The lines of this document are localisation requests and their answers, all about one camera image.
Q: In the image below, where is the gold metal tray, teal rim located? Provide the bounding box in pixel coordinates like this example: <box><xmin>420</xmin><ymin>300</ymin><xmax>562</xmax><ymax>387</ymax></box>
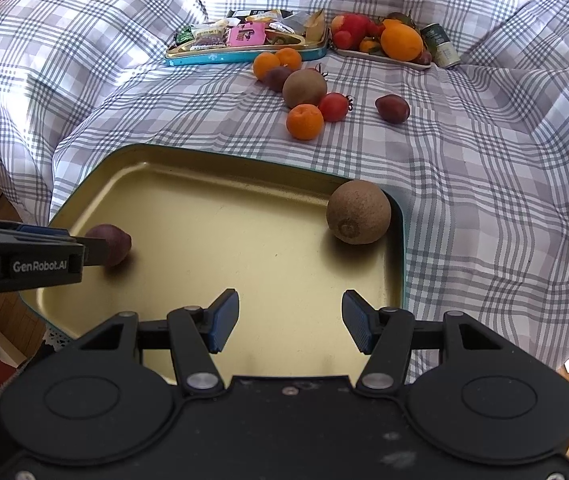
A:
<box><xmin>23</xmin><ymin>145</ymin><xmax>405</xmax><ymax>379</ymax></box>

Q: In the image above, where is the silver foil snack packet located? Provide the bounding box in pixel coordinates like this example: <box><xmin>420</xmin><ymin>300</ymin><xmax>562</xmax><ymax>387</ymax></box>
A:
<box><xmin>270</xmin><ymin>12</ymin><xmax>311</xmax><ymax>36</ymax></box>

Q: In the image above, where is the small mandarin on plate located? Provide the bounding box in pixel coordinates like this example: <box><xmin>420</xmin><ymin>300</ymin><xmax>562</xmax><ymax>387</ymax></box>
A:
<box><xmin>358</xmin><ymin>38</ymin><xmax>381</xmax><ymax>55</ymax></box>

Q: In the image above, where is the mandarin behind large orange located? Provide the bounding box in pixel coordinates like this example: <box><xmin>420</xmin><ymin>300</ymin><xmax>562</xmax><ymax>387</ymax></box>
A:
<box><xmin>382</xmin><ymin>18</ymin><xmax>403</xmax><ymax>28</ymax></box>

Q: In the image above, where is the red cherry tomato with stem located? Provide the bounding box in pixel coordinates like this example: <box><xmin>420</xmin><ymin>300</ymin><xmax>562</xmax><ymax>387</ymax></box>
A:
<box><xmin>318</xmin><ymin>92</ymin><xmax>353</xmax><ymax>122</ymax></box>

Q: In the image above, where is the red strawberry on plate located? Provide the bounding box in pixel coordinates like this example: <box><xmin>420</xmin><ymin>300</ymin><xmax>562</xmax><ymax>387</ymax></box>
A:
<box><xmin>366</xmin><ymin>21</ymin><xmax>385</xmax><ymax>38</ymax></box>

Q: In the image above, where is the dark plum right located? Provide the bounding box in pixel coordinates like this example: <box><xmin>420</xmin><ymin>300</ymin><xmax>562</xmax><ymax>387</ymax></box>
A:
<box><xmin>376</xmin><ymin>94</ymin><xmax>411</xmax><ymax>125</ymax></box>

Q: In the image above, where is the green white can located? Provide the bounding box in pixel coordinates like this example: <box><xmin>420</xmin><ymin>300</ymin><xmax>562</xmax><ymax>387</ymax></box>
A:
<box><xmin>420</xmin><ymin>23</ymin><xmax>461</xmax><ymax>68</ymax></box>

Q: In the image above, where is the front orange mandarin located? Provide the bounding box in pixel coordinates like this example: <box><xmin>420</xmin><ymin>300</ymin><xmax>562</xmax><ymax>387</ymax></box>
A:
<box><xmin>286</xmin><ymin>104</ymin><xmax>325</xmax><ymax>141</ymax></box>

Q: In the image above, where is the red apple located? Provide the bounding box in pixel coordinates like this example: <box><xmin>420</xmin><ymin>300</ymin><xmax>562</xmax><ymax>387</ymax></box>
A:
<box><xmin>330</xmin><ymin>13</ymin><xmax>370</xmax><ymax>44</ymax></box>

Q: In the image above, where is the large orange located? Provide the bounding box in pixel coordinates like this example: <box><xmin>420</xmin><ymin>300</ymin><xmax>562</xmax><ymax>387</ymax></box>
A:
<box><xmin>380</xmin><ymin>22</ymin><xmax>423</xmax><ymax>62</ymax></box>

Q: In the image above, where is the brown paper snack packet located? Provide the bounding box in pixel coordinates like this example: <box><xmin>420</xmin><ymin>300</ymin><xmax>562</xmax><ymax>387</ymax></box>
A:
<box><xmin>304</xmin><ymin>9</ymin><xmax>326</xmax><ymax>44</ymax></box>

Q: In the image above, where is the teal tin snack tray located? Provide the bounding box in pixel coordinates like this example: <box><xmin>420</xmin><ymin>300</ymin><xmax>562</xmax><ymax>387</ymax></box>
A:
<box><xmin>165</xmin><ymin>9</ymin><xmax>330</xmax><ymax>66</ymax></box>

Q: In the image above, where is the dark plum behind kiwi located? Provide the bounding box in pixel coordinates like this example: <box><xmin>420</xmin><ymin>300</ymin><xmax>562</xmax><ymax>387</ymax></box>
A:
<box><xmin>263</xmin><ymin>66</ymin><xmax>293</xmax><ymax>93</ymax></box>

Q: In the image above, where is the right rear mandarin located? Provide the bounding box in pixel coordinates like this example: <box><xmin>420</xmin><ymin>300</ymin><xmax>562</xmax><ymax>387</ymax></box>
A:
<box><xmin>275</xmin><ymin>48</ymin><xmax>303</xmax><ymax>72</ymax></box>

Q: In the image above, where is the brown kiwi in tray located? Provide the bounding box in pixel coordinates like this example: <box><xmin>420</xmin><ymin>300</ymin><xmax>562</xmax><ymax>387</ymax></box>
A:
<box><xmin>326</xmin><ymin>180</ymin><xmax>391</xmax><ymax>245</ymax></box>

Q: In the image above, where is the dark plum on plate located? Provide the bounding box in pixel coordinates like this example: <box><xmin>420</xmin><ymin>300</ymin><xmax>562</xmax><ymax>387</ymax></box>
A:
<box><xmin>414</xmin><ymin>50</ymin><xmax>432</xmax><ymax>65</ymax></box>

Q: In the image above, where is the pink snack packet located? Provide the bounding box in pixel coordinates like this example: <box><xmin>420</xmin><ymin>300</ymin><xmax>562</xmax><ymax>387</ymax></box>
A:
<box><xmin>226</xmin><ymin>22</ymin><xmax>267</xmax><ymax>48</ymax></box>

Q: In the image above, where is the dark red plum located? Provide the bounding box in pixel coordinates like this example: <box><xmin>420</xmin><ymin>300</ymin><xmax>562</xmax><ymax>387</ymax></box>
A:
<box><xmin>86</xmin><ymin>223</ymin><xmax>132</xmax><ymax>268</ymax></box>

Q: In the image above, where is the plaid grey white cloth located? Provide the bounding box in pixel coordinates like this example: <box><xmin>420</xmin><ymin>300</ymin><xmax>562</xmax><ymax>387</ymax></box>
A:
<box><xmin>0</xmin><ymin>0</ymin><xmax>569</xmax><ymax>367</ymax></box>

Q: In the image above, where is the left rear mandarin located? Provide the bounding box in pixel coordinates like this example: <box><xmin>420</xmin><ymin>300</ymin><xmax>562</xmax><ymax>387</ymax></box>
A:
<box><xmin>252</xmin><ymin>52</ymin><xmax>280</xmax><ymax>81</ymax></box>

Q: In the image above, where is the small red tomato on plate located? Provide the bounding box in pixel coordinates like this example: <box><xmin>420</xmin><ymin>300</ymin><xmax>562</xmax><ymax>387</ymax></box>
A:
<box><xmin>332</xmin><ymin>30</ymin><xmax>353</xmax><ymax>50</ymax></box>

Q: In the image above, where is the brown kiwi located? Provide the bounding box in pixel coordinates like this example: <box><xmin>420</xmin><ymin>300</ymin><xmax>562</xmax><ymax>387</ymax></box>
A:
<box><xmin>326</xmin><ymin>180</ymin><xmax>391</xmax><ymax>245</ymax></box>
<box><xmin>282</xmin><ymin>68</ymin><xmax>327</xmax><ymax>108</ymax></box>

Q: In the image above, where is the white fruit plate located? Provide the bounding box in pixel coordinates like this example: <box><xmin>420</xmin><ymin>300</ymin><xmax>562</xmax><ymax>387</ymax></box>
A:
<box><xmin>330</xmin><ymin>36</ymin><xmax>433</xmax><ymax>70</ymax></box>

